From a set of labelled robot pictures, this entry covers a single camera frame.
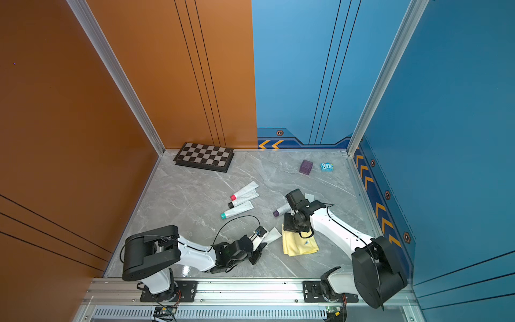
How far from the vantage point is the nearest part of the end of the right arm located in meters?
0.62

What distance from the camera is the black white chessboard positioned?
112 centimetres

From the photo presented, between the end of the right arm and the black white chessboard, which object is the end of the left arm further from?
the black white chessboard
